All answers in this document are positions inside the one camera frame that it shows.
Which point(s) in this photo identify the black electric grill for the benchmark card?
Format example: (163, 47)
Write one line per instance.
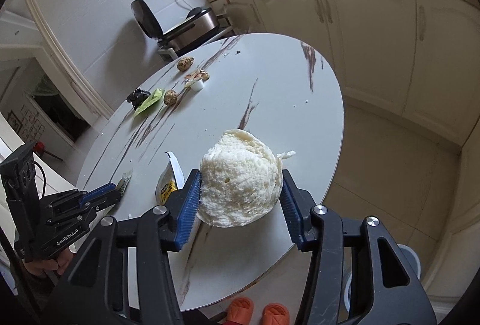
(201, 26)

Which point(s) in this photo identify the left hand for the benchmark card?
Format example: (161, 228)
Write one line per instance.
(58, 265)

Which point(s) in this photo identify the yellow snack packet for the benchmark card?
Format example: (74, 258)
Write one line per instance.
(171, 180)

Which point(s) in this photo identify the black plastic bag trash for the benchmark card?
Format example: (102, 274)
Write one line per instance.
(137, 97)

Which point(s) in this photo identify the cream kitchen cabinets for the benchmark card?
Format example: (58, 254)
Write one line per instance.
(409, 73)

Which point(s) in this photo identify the white marble round table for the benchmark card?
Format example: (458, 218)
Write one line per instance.
(271, 103)

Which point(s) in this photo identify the brown food scraps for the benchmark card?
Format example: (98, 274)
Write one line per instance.
(196, 76)

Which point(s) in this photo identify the white steamed bun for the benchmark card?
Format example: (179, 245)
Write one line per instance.
(241, 180)

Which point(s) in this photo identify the light blue trash bin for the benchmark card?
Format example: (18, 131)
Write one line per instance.
(381, 272)

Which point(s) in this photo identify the small white cup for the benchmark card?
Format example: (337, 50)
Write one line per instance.
(197, 85)

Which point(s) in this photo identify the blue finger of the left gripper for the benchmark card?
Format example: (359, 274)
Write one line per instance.
(100, 198)

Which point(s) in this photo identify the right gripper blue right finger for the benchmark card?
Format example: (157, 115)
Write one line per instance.
(296, 205)

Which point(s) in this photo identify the small wrapper piece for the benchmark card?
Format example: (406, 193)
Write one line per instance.
(124, 181)

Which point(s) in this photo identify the right orange slipper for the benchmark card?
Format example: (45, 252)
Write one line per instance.
(275, 314)

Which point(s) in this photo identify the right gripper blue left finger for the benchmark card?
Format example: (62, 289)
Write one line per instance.
(188, 203)

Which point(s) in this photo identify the brown lump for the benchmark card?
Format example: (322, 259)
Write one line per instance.
(170, 97)
(184, 63)

